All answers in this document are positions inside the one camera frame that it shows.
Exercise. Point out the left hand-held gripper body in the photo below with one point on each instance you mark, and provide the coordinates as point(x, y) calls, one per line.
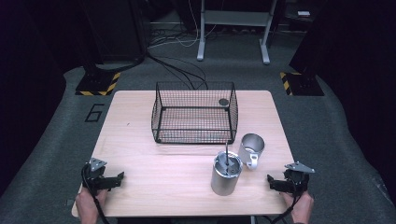
point(93, 175)

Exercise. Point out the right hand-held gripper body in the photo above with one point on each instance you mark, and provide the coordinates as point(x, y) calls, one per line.
point(297, 177)

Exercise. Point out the steel tumbler with clear lid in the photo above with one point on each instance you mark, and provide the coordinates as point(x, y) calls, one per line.
point(222, 180)

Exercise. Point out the metal straw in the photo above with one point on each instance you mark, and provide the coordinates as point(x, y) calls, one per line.
point(227, 152)

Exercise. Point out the person's left hand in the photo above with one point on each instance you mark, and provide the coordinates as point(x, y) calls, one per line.
point(87, 205)

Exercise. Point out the person's right hand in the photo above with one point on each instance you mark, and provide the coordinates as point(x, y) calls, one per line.
point(302, 208)

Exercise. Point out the yellow black striped stand base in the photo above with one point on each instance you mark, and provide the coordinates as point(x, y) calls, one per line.
point(98, 84)
point(303, 84)

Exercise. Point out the round dark basket tag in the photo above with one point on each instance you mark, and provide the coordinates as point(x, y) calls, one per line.
point(223, 102)

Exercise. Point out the small white box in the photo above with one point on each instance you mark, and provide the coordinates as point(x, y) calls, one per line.
point(303, 13)

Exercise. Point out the white metal desk frame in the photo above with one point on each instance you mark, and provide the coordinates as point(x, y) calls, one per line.
point(236, 18)

